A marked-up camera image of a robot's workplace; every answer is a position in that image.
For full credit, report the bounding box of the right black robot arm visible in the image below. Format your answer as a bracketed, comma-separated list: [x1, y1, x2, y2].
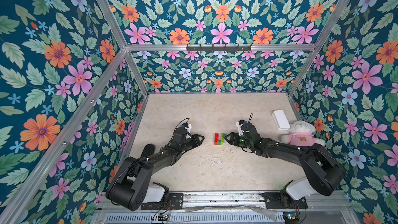
[225, 120, 347, 200]

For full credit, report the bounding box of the white teddy bear pink shirt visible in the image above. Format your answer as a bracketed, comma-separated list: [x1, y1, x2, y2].
[280, 121, 326, 147]

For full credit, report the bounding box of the white plastic box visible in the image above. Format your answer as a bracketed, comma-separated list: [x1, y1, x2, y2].
[272, 110, 290, 131]

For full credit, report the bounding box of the small circuit board left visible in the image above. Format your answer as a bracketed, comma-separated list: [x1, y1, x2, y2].
[157, 214, 170, 222]

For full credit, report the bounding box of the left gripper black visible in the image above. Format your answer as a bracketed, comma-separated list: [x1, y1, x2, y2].
[178, 134, 205, 152]

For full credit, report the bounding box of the small circuit board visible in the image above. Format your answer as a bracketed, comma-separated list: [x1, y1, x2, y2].
[157, 214, 170, 222]
[283, 212, 300, 224]

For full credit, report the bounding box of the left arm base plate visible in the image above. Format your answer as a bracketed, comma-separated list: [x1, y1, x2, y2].
[141, 192, 184, 210]

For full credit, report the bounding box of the red lego brick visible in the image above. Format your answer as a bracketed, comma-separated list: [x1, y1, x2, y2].
[214, 133, 219, 145]

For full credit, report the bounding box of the black hook rail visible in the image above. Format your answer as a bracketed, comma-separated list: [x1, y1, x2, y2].
[186, 44, 252, 52]

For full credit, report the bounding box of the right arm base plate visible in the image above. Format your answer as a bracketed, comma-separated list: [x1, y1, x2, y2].
[261, 192, 308, 209]

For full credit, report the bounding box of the small circuit board right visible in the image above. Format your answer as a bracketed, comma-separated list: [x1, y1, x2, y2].
[283, 212, 300, 224]

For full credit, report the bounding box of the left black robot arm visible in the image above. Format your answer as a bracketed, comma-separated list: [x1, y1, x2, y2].
[105, 127, 205, 211]

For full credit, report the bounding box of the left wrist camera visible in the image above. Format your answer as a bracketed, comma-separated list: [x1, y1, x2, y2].
[181, 122, 192, 136]

